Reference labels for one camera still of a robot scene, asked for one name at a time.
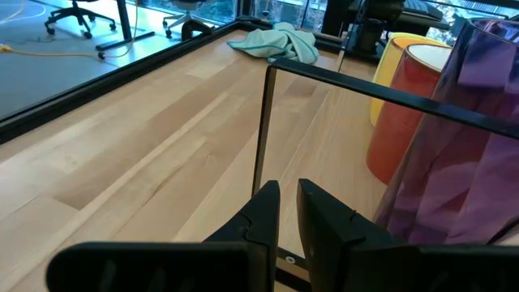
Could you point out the black table clamp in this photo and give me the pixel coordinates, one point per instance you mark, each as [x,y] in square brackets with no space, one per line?
[196,28]

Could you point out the black frame wooden shelf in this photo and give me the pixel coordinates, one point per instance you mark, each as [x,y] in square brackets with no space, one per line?
[365,88]

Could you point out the purple faceted plastic cup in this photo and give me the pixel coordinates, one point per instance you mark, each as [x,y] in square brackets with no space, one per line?
[466,162]

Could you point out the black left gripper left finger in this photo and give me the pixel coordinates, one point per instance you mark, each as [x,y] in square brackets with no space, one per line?
[243,251]

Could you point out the teal and white cloth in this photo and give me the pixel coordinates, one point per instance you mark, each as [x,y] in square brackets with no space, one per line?
[275,44]

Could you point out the yellow and white mug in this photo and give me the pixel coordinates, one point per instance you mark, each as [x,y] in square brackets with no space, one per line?
[385,69]

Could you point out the black floor stand base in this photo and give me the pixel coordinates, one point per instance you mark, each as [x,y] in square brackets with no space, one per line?
[123,24]

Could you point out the black office chair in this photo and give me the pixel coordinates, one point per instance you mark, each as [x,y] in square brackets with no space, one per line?
[77,12]

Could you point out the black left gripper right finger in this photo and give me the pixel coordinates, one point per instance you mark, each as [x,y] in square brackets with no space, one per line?
[344,251]

